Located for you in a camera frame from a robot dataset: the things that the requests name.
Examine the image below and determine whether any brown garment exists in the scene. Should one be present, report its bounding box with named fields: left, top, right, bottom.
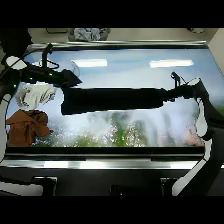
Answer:
left=5, top=109, right=55, bottom=148

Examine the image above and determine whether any heap of clothes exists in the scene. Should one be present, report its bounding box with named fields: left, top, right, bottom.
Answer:
left=67, top=27, right=111, bottom=43

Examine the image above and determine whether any white garment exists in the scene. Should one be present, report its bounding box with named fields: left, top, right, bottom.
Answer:
left=14, top=82, right=58, bottom=111

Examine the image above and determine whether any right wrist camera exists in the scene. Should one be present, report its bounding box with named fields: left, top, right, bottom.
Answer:
left=170, top=71, right=183, bottom=89

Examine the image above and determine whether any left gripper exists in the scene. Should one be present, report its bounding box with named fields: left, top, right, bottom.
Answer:
left=60, top=69, right=83, bottom=89

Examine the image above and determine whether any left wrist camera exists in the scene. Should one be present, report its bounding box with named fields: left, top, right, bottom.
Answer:
left=40, top=42, right=60, bottom=70

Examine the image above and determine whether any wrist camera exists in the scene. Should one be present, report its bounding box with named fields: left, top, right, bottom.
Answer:
left=170, top=71, right=183, bottom=89
left=40, top=42, right=60, bottom=70

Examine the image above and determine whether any black garment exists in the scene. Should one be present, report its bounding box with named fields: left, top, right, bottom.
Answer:
left=60, top=86, right=169, bottom=116

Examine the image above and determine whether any silver frame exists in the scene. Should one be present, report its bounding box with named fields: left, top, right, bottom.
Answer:
left=0, top=39, right=224, bottom=197

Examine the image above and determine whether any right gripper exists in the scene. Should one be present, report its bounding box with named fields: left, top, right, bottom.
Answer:
left=165, top=84, right=195, bottom=101

